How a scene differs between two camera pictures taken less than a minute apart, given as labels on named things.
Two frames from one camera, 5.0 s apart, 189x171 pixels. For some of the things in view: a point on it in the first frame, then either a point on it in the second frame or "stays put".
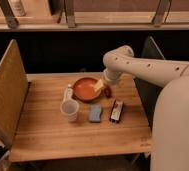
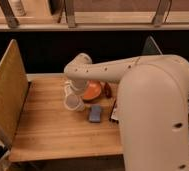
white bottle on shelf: x=17 y=8 stays put
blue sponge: x=95 y=112 stays put
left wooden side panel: x=6 y=93 stays put
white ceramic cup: x=69 y=108 to x=73 y=102
